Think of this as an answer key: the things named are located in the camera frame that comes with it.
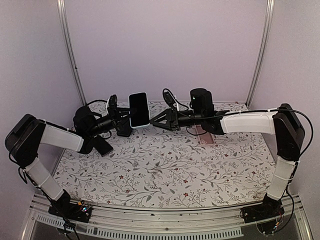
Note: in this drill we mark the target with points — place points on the black phone white case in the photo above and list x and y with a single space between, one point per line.
140 114

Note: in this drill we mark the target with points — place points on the floral patterned table mat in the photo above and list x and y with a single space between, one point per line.
156 168

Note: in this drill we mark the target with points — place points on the front aluminium rail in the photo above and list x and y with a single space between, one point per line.
115 222

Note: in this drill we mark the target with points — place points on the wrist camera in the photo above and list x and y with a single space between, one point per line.
111 103
170 99

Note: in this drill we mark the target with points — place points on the pink phone case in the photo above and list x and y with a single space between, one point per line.
204 138

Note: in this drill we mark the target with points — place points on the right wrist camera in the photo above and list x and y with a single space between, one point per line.
170 99

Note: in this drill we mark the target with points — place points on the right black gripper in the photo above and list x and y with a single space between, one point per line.
172 124

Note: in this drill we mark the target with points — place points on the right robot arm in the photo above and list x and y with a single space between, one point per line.
282 122

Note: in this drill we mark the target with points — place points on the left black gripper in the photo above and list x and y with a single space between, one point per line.
116 117

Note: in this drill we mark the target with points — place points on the right aluminium frame post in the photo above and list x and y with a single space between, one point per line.
270 4

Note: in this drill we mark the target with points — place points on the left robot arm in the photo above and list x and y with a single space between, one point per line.
31 135

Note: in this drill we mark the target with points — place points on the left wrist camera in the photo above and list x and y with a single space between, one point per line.
111 103

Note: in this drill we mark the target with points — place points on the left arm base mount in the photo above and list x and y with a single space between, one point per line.
71 211

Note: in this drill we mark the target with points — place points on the left aluminium frame post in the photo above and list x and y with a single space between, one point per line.
62 13

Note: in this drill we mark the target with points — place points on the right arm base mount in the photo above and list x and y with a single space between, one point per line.
260 212

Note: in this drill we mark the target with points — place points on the aluminium frame post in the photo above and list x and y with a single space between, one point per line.
270 4
62 13

